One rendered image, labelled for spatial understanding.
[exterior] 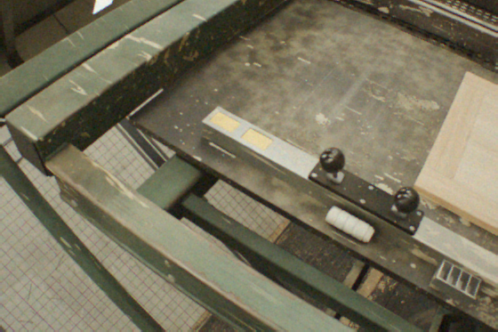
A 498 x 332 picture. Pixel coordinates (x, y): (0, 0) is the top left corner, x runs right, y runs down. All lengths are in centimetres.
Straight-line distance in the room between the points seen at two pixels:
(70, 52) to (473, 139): 113
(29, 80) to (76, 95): 54
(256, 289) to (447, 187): 41
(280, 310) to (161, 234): 20
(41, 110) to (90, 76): 11
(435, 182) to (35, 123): 72
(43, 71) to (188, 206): 72
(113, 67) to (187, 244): 38
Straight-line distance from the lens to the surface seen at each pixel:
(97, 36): 144
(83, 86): 82
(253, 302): 60
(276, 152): 76
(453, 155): 90
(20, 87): 132
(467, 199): 84
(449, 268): 74
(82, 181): 73
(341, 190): 71
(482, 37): 126
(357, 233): 71
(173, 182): 81
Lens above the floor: 170
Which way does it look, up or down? 6 degrees down
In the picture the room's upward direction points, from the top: 42 degrees counter-clockwise
